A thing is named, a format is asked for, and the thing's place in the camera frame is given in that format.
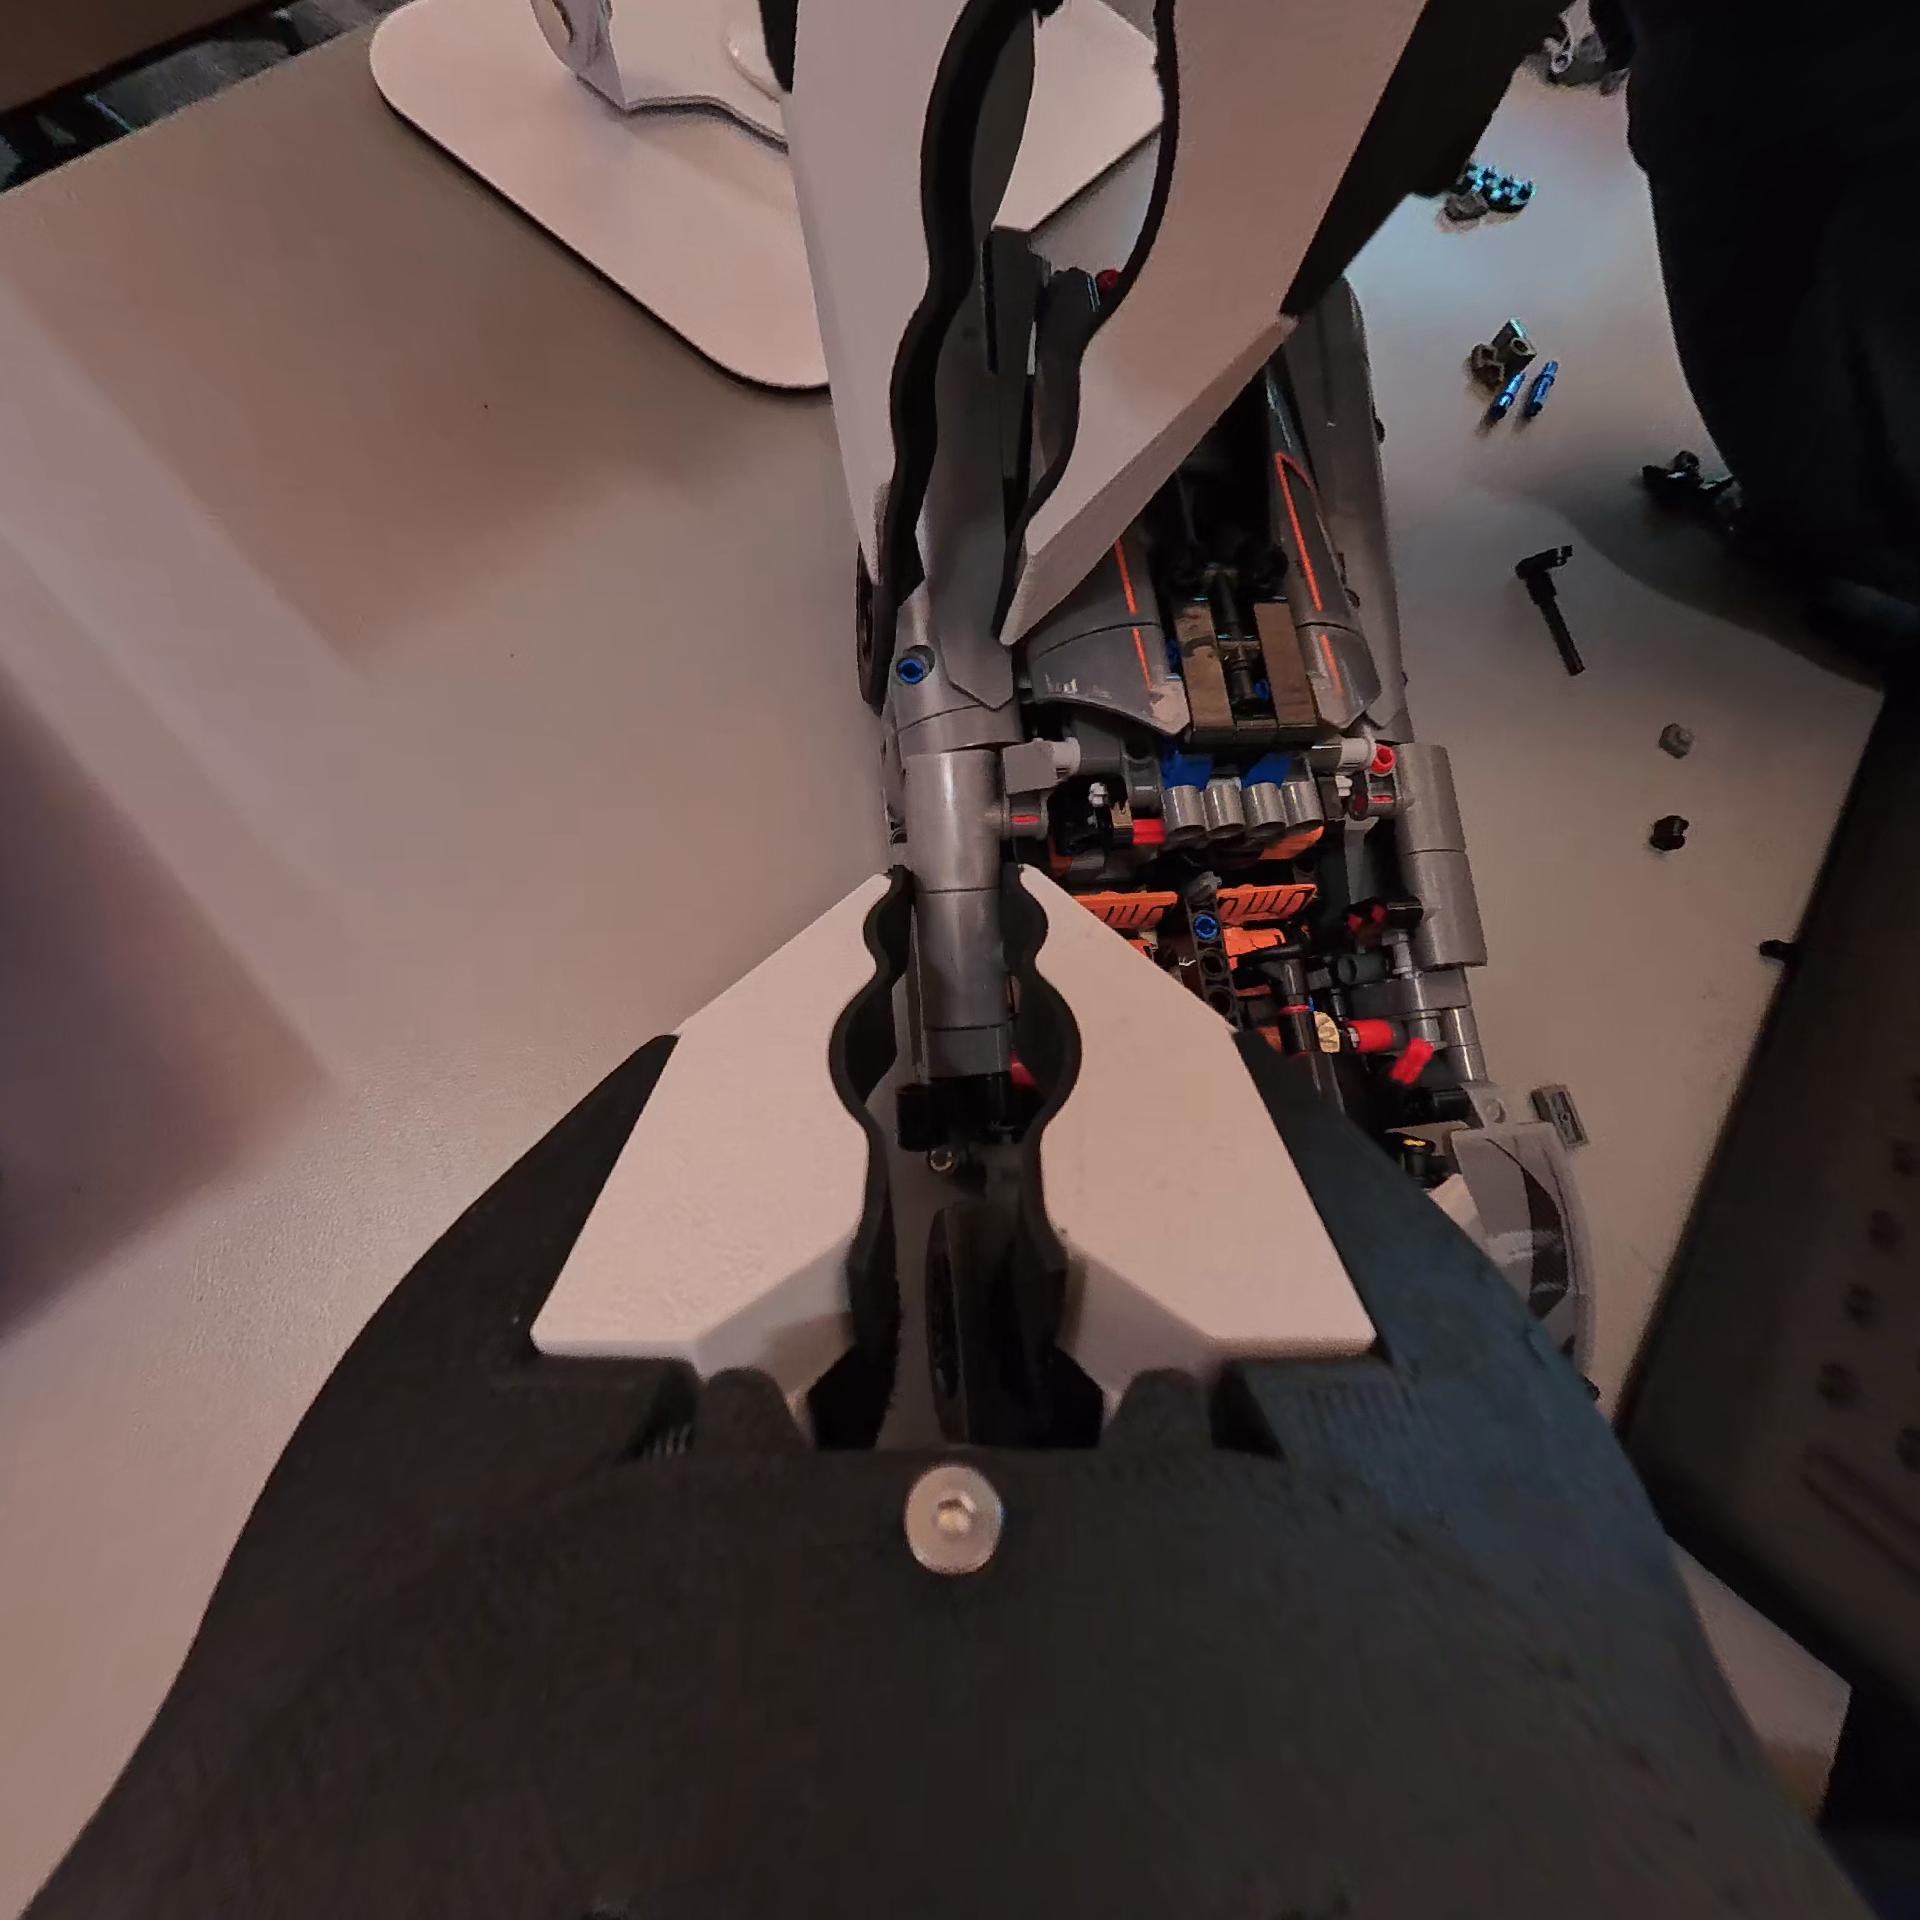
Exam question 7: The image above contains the person's dark clothing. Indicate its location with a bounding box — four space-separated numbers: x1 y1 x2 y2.
1591 0 1920 601

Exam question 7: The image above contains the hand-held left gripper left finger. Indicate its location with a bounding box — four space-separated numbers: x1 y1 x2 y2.
533 866 914 1404

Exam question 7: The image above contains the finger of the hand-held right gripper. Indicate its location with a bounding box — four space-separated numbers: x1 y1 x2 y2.
995 0 1513 648
779 0 1056 605

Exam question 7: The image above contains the black brick lever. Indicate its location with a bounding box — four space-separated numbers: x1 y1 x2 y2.
1516 546 1588 678

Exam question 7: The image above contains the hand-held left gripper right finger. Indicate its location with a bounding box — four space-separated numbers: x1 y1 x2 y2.
1015 864 1376 1414

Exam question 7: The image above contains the white lamp base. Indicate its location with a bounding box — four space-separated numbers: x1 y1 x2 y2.
369 0 1172 396

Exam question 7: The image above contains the grey toy brick car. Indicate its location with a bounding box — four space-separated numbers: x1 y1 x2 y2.
852 225 1604 1443

